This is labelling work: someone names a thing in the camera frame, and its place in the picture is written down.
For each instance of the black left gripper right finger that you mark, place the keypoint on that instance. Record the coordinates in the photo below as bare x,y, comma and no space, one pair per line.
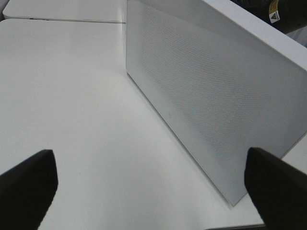
277,190

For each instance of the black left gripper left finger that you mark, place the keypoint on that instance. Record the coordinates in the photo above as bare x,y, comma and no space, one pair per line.
27,191

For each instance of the white microwave door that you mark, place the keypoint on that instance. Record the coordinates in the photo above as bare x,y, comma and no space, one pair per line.
222,79

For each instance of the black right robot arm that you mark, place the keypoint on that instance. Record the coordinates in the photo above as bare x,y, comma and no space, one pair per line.
287,16

